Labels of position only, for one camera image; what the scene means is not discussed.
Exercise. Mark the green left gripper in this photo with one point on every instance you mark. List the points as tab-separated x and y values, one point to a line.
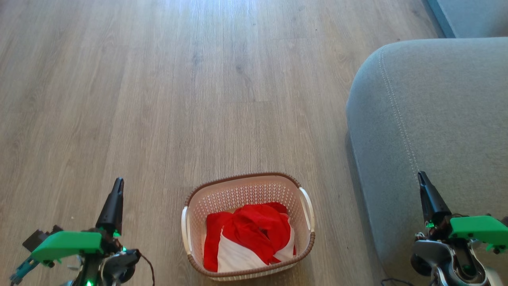
67	242

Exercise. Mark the white woven laundry basket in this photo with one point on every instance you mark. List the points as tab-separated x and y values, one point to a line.
238	190

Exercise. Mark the red and white garment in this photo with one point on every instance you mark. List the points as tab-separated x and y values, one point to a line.
238	254

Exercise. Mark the grey fabric sofa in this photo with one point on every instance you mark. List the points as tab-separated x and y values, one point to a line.
436	119

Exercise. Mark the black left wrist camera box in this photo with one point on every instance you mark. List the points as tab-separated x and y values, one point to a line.
37	238

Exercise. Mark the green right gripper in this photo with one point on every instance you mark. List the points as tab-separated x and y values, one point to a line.
476	228

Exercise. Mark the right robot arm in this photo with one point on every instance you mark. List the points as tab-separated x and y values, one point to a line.
430	252

